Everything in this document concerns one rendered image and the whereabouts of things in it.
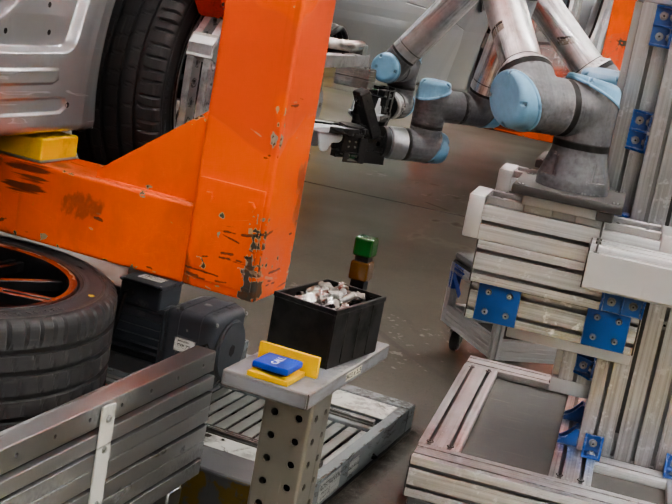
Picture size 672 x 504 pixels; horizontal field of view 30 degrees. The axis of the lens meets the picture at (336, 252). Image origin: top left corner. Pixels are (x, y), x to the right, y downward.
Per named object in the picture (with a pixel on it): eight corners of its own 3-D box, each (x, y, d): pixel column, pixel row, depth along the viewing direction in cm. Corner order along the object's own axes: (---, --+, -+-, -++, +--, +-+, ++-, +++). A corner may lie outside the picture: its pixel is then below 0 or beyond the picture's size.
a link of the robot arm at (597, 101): (622, 150, 255) (637, 84, 252) (568, 143, 249) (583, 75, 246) (588, 139, 266) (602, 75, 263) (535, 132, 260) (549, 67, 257)
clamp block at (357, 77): (340, 82, 312) (344, 61, 311) (373, 89, 309) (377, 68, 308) (332, 83, 308) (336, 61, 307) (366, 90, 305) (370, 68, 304)
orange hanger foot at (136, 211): (12, 213, 279) (31, 59, 272) (219, 270, 262) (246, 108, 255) (-36, 222, 264) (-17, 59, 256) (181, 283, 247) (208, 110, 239)
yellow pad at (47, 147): (24, 145, 274) (27, 123, 273) (78, 158, 269) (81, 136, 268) (-15, 149, 261) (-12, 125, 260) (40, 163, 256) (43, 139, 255)
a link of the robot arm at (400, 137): (412, 131, 285) (396, 124, 292) (394, 128, 283) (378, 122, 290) (405, 163, 286) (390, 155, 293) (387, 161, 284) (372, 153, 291)
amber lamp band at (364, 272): (354, 275, 258) (357, 256, 257) (372, 280, 257) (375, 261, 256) (347, 278, 254) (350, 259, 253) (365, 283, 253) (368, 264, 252)
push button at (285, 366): (266, 362, 228) (268, 351, 228) (301, 373, 226) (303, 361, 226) (250, 371, 222) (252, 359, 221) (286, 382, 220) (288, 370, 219)
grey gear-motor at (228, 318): (79, 390, 304) (98, 251, 296) (232, 440, 290) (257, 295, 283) (35, 409, 287) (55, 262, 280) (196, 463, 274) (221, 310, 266)
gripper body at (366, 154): (340, 161, 280) (387, 167, 285) (347, 123, 278) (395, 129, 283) (326, 154, 286) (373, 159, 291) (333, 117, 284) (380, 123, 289)
